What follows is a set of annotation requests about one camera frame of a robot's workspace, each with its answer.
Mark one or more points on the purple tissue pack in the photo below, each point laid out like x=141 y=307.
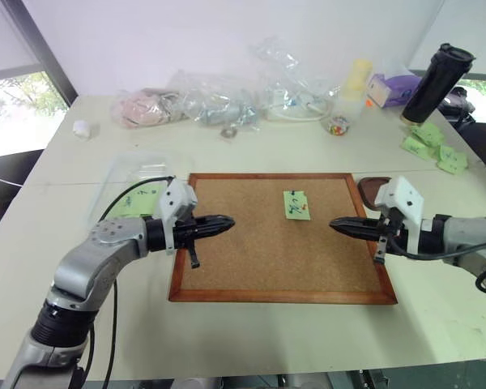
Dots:
x=397 y=87

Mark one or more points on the light green paper sheet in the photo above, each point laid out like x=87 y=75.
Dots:
x=139 y=202

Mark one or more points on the black travel tumbler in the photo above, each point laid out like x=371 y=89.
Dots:
x=433 y=85

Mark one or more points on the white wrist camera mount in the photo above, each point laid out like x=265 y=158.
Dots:
x=405 y=198
x=177 y=199

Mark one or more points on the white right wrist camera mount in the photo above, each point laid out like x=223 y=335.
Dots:
x=405 y=198

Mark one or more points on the black chair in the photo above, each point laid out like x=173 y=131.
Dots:
x=476 y=121

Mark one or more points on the dark window frame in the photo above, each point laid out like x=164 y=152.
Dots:
x=44 y=48

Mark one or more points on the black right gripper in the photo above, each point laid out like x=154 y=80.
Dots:
x=390 y=231

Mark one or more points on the crumpled clear plastic bag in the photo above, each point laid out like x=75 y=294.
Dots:
x=218 y=101

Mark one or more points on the wood-framed cork board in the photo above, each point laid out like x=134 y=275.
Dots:
x=267 y=259

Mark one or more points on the clear bag with green notes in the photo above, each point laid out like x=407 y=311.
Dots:
x=117 y=174

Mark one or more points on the bag with pink cloth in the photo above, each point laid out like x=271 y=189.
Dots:
x=141 y=107

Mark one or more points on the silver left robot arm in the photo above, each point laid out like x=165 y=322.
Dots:
x=93 y=259

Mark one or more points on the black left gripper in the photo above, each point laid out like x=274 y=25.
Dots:
x=192 y=233

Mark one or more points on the small cup of pushpins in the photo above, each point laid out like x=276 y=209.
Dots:
x=338 y=125

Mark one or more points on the dark cabinet beside table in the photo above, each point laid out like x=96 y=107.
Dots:
x=6 y=178

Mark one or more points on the green handwritten sticky note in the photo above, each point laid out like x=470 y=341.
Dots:
x=295 y=215

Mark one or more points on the yellow-capped bottle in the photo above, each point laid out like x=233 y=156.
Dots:
x=354 y=83

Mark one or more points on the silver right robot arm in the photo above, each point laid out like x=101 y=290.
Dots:
x=465 y=237

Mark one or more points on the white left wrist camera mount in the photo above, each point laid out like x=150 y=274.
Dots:
x=177 y=199

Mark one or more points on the brown oval dish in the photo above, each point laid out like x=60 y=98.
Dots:
x=368 y=192

